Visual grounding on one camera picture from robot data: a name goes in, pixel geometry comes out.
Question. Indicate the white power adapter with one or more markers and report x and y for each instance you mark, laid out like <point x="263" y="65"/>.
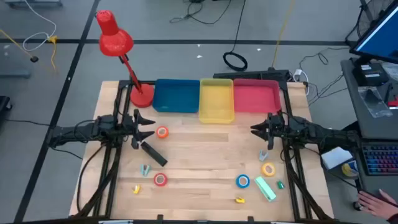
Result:
<point x="298" y="73"/>

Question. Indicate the backlit black keyboard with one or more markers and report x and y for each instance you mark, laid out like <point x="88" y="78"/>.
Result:
<point x="381" y="158"/>

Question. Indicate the green mini stapler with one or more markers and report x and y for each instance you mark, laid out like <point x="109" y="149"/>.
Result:
<point x="280" y="185"/>

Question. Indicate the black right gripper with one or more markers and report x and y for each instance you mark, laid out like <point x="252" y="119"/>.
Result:
<point x="278" y="127"/>

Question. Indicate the black stapler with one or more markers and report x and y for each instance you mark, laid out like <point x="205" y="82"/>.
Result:
<point x="154" y="154"/>

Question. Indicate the yellow mini stapler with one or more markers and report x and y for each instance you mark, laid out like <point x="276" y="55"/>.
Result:
<point x="240" y="200"/>
<point x="136" y="189"/>

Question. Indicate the black caster wheel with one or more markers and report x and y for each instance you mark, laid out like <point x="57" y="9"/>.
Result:
<point x="357" y="208"/>

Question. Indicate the light green eraser block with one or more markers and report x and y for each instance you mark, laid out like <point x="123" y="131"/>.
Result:
<point x="265" y="188"/>

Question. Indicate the light blue staple remover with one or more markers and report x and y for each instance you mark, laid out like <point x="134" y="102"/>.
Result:
<point x="145" y="171"/>

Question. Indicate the red tape roll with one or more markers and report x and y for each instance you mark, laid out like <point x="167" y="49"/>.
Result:
<point x="155" y="180"/>

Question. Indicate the clear plastic bag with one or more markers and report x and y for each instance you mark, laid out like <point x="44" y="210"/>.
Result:
<point x="374" y="102"/>

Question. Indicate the black chair base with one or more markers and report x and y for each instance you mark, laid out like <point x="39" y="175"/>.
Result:
<point x="3" y="105"/>

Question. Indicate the person's hand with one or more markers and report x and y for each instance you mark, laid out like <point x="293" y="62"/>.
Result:
<point x="376" y="205"/>

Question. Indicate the grey side desk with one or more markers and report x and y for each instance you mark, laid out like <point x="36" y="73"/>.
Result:
<point x="363" y="124"/>

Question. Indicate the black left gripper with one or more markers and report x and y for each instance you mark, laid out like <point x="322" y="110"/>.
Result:
<point x="129" y="129"/>

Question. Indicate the black mini computer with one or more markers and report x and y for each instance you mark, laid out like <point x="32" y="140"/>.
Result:
<point x="370" y="77"/>

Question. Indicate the blue plastic tray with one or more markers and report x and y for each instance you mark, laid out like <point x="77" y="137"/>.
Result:
<point x="175" y="96"/>

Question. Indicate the black aluminium table frame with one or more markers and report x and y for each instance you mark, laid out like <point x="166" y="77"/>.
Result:
<point x="285" y="93"/>

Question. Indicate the white box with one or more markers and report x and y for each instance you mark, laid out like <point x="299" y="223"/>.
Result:
<point x="335" y="157"/>

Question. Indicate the grey cart base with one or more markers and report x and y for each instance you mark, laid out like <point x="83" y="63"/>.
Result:
<point x="31" y="3"/>

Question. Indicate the red tool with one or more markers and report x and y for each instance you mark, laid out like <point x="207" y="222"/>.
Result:
<point x="394" y="103"/>

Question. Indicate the yellow rod with black foot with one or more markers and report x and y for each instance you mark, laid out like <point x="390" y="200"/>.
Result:
<point x="34" y="58"/>

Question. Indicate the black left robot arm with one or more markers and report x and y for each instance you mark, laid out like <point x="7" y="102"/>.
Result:
<point x="71" y="132"/>

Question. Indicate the grey staple remover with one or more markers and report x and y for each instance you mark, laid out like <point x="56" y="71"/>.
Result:
<point x="263" y="156"/>

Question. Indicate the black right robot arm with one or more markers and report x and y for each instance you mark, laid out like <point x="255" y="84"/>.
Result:
<point x="326" y="135"/>

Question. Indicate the long black power strip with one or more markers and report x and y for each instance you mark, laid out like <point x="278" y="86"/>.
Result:
<point x="248" y="75"/>

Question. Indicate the computer monitor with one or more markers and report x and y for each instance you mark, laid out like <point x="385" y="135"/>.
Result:
<point x="381" y="37"/>

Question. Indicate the yellow plastic tray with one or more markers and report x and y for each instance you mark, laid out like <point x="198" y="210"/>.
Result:
<point x="216" y="101"/>

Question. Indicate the red desk lamp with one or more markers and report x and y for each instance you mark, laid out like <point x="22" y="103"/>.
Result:
<point x="115" y="40"/>

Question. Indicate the orange tape roll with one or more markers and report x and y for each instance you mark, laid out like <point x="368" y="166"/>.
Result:
<point x="157" y="132"/>

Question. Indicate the grey stand foot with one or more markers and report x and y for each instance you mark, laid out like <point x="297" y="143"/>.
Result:
<point x="15" y="74"/>

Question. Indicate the person's forearm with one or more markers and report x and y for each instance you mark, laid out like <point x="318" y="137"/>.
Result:
<point x="393" y="219"/>

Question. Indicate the red plastic tray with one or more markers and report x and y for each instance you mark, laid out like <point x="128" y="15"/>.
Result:
<point x="255" y="96"/>

